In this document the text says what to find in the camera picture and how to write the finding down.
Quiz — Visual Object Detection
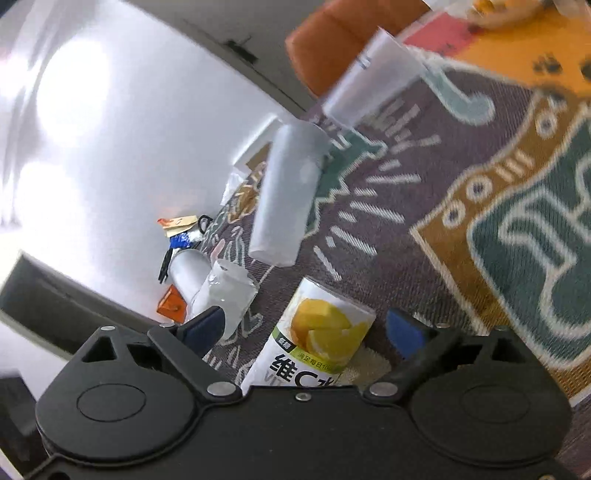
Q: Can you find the dark open doorway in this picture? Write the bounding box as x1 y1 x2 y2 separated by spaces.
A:
1 255 155 354

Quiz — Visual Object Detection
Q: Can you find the clear bottle white label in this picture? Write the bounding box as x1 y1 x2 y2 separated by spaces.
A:
187 259 259 341

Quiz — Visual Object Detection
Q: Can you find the pile of bags clutter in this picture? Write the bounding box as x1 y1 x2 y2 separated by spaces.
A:
157 215 213 284

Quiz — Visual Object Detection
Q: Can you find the tall frosted grey cup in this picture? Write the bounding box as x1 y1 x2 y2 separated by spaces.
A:
249 120 329 267

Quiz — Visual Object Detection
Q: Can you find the white translucent plastic cup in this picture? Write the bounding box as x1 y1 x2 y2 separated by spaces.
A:
322 28 426 129

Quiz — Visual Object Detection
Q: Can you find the lemon label plastic bottle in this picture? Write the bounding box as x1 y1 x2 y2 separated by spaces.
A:
240 277 376 392

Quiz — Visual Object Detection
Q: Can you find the patterned woven purple tablecloth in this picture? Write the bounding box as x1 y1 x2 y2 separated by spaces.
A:
202 64 590 404

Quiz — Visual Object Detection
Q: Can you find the orange cat print mat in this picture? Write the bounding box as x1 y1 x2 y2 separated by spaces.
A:
402 1 590 95

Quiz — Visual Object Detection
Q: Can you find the orange leather chair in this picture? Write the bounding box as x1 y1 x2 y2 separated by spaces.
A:
286 0 430 97

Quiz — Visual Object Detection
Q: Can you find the frosted grey upright cup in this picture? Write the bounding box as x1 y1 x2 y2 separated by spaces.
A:
168 249 211 303

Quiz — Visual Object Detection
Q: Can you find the bowl of oranges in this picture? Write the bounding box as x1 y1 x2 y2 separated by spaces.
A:
466 0 554 30

